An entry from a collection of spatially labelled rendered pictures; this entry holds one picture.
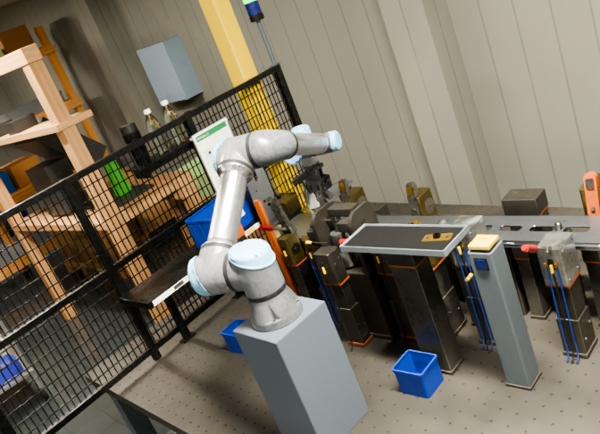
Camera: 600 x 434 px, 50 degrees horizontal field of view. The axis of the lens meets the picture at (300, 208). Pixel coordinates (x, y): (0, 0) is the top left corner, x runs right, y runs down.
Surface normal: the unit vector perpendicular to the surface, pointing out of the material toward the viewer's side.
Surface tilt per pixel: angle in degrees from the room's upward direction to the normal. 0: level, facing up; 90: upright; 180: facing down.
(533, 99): 90
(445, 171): 90
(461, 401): 0
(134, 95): 90
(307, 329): 90
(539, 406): 0
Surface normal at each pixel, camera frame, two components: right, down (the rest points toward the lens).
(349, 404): 0.65, 0.03
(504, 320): -0.62, 0.48
